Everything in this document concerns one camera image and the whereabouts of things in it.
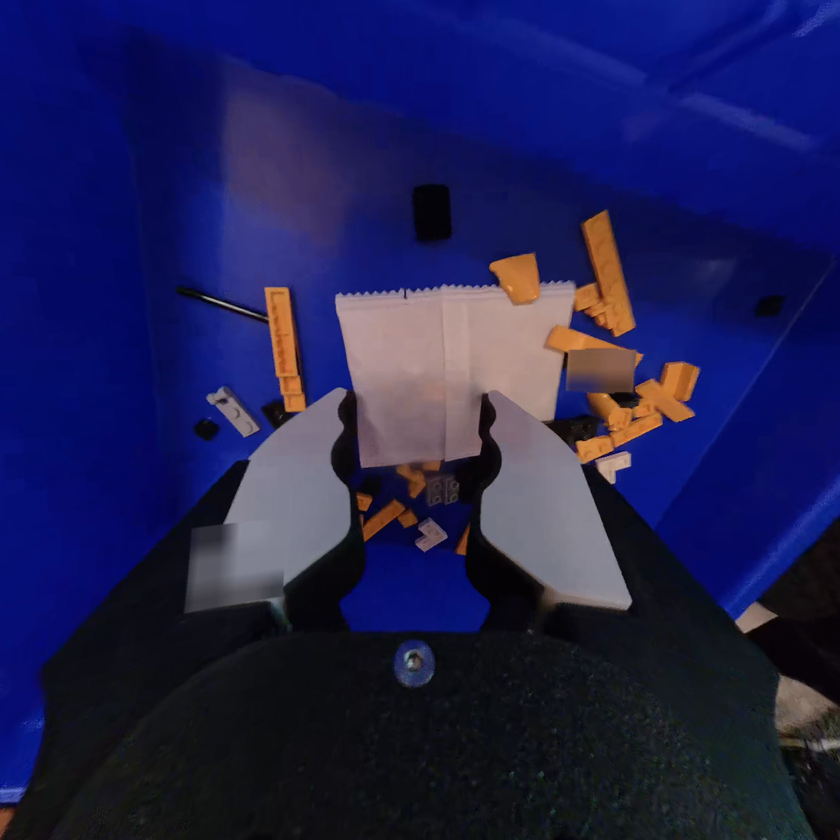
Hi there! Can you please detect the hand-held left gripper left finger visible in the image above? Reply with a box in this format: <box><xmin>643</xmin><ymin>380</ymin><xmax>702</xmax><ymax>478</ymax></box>
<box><xmin>224</xmin><ymin>387</ymin><xmax>367</xmax><ymax>611</ymax></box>

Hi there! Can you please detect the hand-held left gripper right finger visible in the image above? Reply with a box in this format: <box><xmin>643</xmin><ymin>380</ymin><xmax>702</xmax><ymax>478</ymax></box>
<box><xmin>466</xmin><ymin>390</ymin><xmax>634</xmax><ymax>634</ymax></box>

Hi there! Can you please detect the small white paper bag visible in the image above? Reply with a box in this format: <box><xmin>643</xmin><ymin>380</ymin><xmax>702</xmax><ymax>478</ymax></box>
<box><xmin>335</xmin><ymin>282</ymin><xmax>578</xmax><ymax>468</ymax></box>

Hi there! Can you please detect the large blue plastic bin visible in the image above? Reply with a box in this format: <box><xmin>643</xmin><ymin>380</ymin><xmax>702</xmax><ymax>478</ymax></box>
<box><xmin>0</xmin><ymin>0</ymin><xmax>840</xmax><ymax>802</ymax></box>

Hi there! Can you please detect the thin black lego rod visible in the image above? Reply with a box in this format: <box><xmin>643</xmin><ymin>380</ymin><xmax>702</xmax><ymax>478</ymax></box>
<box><xmin>176</xmin><ymin>286</ymin><xmax>271</xmax><ymax>324</ymax></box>

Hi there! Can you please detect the pile of lego pieces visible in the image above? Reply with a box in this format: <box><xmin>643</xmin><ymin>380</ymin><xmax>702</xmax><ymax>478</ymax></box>
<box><xmin>193</xmin><ymin>184</ymin><xmax>786</xmax><ymax>557</ymax></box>

